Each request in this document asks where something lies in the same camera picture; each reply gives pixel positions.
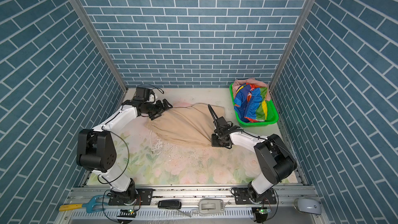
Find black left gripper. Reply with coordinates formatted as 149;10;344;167
142;97;172;119

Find beige drawstring shorts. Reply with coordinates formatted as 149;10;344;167
145;103;215;148

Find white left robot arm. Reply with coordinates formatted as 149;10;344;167
76;99;173;205

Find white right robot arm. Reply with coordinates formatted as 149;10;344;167
211;117;297;203

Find colourful striped shorts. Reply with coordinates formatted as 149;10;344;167
234;84;268;123

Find green plastic basket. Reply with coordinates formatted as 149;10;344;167
230;83;279;127

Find pink cloth in basket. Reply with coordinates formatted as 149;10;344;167
232;78;271;101

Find black car key fob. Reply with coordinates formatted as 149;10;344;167
158;200;182;209

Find right green lit circuit board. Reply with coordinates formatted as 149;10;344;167
252;207;271;224

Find green lit circuit board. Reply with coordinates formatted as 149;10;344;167
117;209;137;224
252;207;271;224

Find left green lit circuit board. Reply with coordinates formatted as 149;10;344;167
117;209;137;224

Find white computer mouse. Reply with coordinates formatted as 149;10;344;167
293;198;322;215

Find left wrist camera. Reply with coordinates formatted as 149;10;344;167
133;87;156;103

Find blue yellow handled tool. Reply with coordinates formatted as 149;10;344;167
59;196;109;214

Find aluminium left corner post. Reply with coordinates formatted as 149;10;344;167
68;0;128;93

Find aluminium corner post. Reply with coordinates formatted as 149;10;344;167
68;0;128;93
269;0;315;91

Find aluminium right corner post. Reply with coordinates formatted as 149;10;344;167
269;0;315;91

